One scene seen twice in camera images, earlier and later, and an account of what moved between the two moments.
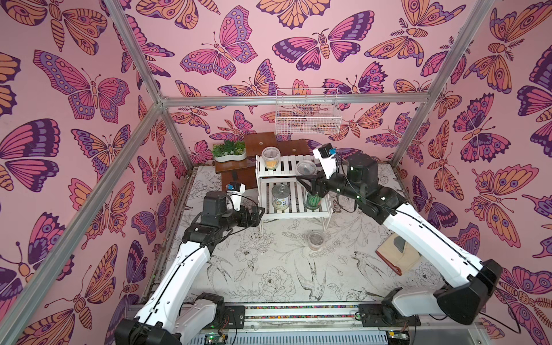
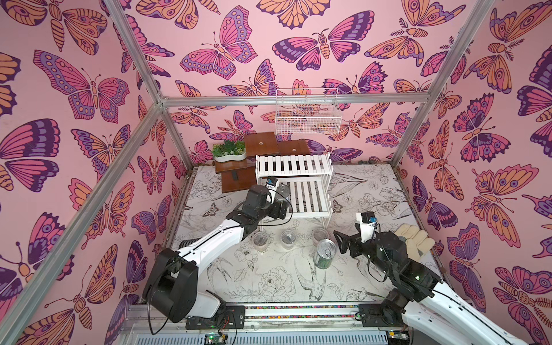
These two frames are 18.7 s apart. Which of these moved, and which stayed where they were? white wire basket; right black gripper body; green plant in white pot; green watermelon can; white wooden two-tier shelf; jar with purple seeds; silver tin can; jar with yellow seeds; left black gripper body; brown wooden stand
Moved: jar with yellow seeds; right black gripper body; jar with purple seeds; green watermelon can; left black gripper body
Stayed: brown wooden stand; green plant in white pot; white wire basket; white wooden two-tier shelf; silver tin can
